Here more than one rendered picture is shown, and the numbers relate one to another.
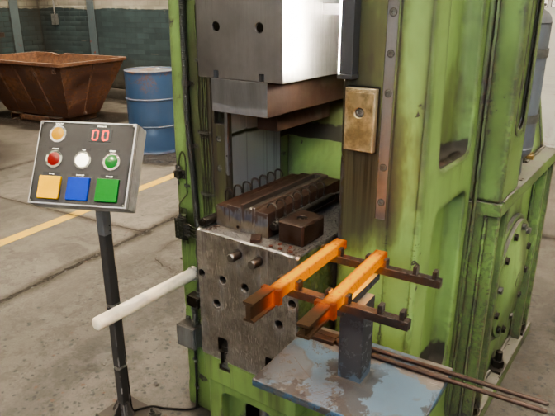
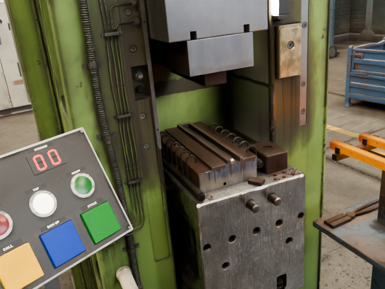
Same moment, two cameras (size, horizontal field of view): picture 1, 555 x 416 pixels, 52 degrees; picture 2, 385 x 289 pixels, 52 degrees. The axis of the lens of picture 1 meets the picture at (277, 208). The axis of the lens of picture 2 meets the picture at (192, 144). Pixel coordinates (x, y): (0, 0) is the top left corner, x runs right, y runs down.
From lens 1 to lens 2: 1.54 m
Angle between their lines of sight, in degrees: 53
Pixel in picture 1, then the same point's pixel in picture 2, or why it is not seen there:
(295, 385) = not seen: outside the picture
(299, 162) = not seen: hidden behind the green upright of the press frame
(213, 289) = (221, 254)
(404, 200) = (316, 102)
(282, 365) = (371, 249)
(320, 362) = (373, 231)
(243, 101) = (227, 57)
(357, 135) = (290, 64)
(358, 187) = (287, 106)
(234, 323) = (245, 271)
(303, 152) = not seen: hidden behind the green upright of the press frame
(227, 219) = (212, 183)
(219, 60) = (196, 19)
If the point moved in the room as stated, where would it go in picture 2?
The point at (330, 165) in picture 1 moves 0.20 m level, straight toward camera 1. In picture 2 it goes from (177, 115) to (219, 121)
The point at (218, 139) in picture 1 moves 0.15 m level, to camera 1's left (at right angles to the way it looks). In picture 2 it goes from (141, 117) to (107, 133)
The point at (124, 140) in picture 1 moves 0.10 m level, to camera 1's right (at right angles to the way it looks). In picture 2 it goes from (81, 152) to (109, 138)
